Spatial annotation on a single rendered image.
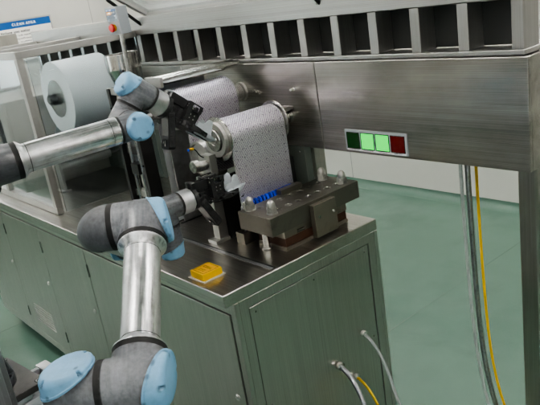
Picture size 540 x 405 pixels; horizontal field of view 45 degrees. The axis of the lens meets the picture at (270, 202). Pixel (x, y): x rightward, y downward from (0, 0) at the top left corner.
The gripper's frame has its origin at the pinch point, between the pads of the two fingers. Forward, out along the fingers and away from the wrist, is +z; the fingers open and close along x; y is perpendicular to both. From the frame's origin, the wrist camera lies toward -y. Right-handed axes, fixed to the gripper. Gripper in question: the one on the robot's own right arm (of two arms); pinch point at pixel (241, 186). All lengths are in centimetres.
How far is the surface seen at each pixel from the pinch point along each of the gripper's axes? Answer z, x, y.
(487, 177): 263, 74, -88
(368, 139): 29.7, -30.5, 10.1
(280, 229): -2.8, -20.0, -10.5
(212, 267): -24.3, -11.8, -16.7
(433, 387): 67, -18, -109
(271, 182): 12.4, -0.3, -2.5
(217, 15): 31, 39, 53
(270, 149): 14.3, -0.2, 8.4
